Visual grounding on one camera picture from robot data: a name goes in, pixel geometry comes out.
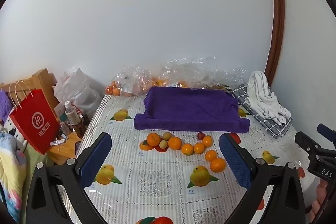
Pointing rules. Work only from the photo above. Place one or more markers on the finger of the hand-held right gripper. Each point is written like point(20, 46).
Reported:
point(326, 131)
point(305, 141)

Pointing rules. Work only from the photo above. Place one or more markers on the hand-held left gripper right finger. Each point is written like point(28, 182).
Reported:
point(236, 161)

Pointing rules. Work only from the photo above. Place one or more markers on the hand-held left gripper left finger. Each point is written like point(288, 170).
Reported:
point(95, 158)

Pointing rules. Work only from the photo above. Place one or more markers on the orange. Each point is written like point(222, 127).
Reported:
point(207, 141)
point(199, 148)
point(210, 155)
point(153, 139)
point(187, 149)
point(174, 143)
point(218, 164)

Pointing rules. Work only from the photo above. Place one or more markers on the small red fruit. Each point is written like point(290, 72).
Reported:
point(200, 135)

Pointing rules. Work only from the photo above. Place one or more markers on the small green-yellow fruit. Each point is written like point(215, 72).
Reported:
point(163, 144)
point(166, 136)

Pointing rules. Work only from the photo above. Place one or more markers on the purple towel-lined tray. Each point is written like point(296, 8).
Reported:
point(189, 108)

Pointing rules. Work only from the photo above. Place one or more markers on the clear bag of brown fruits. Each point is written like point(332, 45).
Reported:
point(231, 77)

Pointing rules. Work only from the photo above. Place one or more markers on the person's right hand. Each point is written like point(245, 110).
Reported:
point(319, 193)

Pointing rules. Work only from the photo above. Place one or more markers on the wooden nightstand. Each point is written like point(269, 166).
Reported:
point(63, 151)

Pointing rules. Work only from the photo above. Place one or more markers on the grey checked cloth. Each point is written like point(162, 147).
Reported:
point(273, 127)

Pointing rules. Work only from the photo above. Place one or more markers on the white tube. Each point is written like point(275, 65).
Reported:
point(58, 141)

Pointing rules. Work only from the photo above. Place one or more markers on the small clear bottle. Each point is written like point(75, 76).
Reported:
point(64, 129)

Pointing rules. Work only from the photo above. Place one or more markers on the white-capped drink bottle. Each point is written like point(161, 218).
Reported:
point(72, 115)

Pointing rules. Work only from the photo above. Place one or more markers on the white and teal carton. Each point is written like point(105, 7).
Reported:
point(59, 111)

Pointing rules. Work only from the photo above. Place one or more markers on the white striped towel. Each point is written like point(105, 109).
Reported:
point(265, 98)

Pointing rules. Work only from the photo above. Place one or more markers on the green bed sheet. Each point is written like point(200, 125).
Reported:
point(34, 158)

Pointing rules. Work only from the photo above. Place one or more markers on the fruit-print tablecloth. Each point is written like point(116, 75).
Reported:
point(162, 163)

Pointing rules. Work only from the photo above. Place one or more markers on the red paper bag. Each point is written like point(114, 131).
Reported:
point(34, 121)

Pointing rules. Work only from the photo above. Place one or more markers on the white plastic bag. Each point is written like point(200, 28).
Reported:
point(76, 87)

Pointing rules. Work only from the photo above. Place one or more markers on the clear plastic bag of oranges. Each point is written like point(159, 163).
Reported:
point(131, 82)

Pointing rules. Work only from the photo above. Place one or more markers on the colourful printed blanket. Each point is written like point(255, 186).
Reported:
point(10, 161)

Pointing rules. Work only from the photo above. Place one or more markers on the large crumpled clear plastic bag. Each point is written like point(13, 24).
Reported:
point(183, 70)

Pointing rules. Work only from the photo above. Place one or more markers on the purple plush cushion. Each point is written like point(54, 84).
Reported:
point(5, 106)

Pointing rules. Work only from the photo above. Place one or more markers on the brown wooden door frame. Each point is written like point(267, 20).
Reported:
point(278, 16)

